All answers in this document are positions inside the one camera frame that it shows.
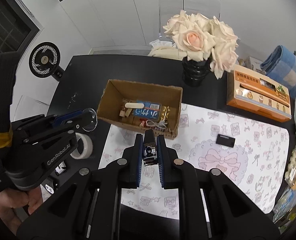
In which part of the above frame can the white cable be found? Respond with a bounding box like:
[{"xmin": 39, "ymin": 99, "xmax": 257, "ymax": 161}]
[{"xmin": 146, "ymin": 119, "xmax": 167, "ymax": 130}]

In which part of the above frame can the beige nail file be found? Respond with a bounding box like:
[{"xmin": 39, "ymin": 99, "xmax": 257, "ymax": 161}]
[{"xmin": 125, "ymin": 102, "xmax": 145, "ymax": 109}]

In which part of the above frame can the red patterned snack packet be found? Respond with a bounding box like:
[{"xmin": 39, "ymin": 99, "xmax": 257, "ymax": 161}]
[{"xmin": 139, "ymin": 120, "xmax": 146, "ymax": 127}]

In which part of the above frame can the person's left hand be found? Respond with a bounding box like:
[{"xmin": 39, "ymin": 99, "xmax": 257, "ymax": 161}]
[{"xmin": 0, "ymin": 186, "xmax": 43, "ymax": 235}]

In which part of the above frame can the white tape roll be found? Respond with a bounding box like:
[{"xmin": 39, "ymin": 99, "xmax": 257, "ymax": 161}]
[{"xmin": 70, "ymin": 133, "xmax": 94, "ymax": 160}]

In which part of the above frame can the gold wrapped candy block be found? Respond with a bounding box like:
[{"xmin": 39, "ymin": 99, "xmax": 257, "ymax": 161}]
[{"xmin": 125, "ymin": 108, "xmax": 133, "ymax": 118}]

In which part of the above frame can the blue tissue pack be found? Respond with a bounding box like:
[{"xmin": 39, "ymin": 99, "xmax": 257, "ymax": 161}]
[{"xmin": 133, "ymin": 101, "xmax": 161, "ymax": 121}]

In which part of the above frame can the brown cardboard box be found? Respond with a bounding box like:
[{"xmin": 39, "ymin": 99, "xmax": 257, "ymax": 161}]
[{"xmin": 97, "ymin": 80, "xmax": 183, "ymax": 139}]

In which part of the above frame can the small black card box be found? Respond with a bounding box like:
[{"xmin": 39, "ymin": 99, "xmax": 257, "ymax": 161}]
[{"xmin": 216, "ymin": 134, "xmax": 235, "ymax": 148}]

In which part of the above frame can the black desk fan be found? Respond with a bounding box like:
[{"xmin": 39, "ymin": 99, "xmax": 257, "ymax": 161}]
[{"xmin": 29, "ymin": 42, "xmax": 64, "ymax": 82}]

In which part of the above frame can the white pink patterned mat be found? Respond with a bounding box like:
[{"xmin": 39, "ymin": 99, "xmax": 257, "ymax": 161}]
[{"xmin": 99, "ymin": 103, "xmax": 289, "ymax": 219}]

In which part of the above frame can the black ribbed vase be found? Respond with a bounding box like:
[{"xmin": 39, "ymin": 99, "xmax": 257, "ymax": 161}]
[{"xmin": 182, "ymin": 56, "xmax": 212, "ymax": 87}]

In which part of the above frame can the orange cling film box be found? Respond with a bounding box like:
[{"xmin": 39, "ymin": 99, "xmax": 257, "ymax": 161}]
[{"xmin": 226, "ymin": 64, "xmax": 292, "ymax": 122}]

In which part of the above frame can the cream white cushion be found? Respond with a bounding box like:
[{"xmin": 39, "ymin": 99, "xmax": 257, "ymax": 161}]
[{"xmin": 148, "ymin": 40, "xmax": 187, "ymax": 61}]

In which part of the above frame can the clear blue plastic bag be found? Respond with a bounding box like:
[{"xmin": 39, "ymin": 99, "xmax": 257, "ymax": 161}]
[{"xmin": 273, "ymin": 186, "xmax": 296, "ymax": 231}]

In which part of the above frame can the pink rose bouquet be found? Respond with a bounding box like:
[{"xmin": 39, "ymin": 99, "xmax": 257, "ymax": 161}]
[{"xmin": 162, "ymin": 10, "xmax": 238, "ymax": 79}]

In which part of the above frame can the blue checkered towel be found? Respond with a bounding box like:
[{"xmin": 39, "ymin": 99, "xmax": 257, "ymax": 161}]
[{"xmin": 260, "ymin": 45, "xmax": 296, "ymax": 99}]

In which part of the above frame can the clear acrylic chair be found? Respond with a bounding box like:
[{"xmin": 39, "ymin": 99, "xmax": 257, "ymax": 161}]
[{"xmin": 159, "ymin": 0, "xmax": 220, "ymax": 40}]

